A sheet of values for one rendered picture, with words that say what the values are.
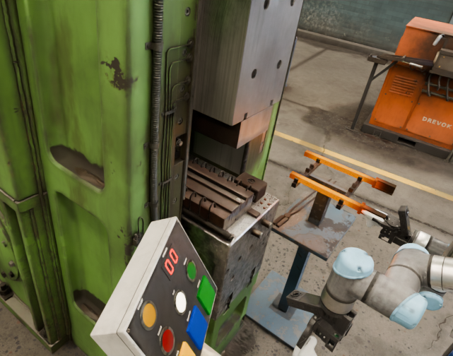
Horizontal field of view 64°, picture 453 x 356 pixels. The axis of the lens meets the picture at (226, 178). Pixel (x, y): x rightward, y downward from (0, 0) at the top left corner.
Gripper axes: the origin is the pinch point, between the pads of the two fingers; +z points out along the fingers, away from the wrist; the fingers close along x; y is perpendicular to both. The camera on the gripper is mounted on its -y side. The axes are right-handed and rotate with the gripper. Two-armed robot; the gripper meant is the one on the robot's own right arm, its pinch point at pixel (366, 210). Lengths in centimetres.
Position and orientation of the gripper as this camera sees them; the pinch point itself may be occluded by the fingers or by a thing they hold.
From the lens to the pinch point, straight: 158.0
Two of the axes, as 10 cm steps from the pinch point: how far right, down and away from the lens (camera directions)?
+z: -7.9, -4.3, 4.4
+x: 6.0, -3.9, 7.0
